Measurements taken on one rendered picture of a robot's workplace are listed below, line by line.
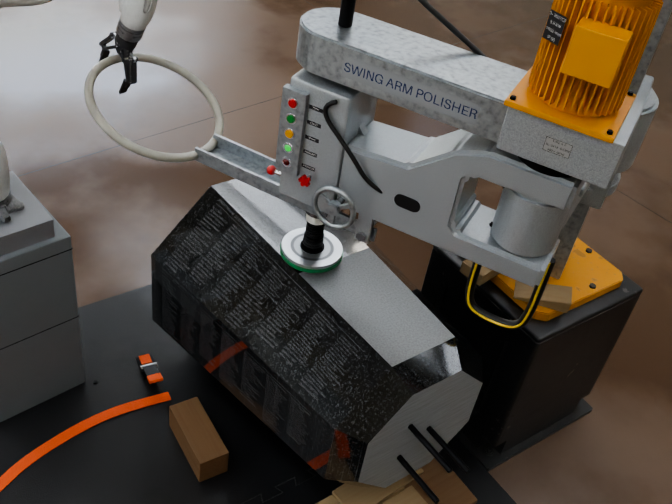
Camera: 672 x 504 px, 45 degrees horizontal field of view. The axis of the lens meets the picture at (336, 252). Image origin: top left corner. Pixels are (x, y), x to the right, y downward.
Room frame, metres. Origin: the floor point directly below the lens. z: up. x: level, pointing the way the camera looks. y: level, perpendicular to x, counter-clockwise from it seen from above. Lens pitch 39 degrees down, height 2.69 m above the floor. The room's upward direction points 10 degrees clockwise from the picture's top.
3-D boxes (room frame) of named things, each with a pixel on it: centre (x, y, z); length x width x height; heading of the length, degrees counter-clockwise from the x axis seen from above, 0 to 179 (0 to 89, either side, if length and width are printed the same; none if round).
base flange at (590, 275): (2.50, -0.79, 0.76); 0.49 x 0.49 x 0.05; 41
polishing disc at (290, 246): (2.14, 0.08, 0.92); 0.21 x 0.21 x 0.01
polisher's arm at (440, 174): (1.99, -0.28, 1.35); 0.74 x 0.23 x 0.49; 69
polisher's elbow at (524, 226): (1.90, -0.53, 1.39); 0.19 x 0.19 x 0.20
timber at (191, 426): (1.90, 0.40, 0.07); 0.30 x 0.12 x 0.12; 37
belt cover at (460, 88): (2.01, -0.24, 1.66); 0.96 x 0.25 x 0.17; 69
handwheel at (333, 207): (1.99, 0.02, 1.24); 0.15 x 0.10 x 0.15; 69
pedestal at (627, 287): (2.50, -0.79, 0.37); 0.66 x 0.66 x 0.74; 41
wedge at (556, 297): (2.26, -0.77, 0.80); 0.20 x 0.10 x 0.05; 81
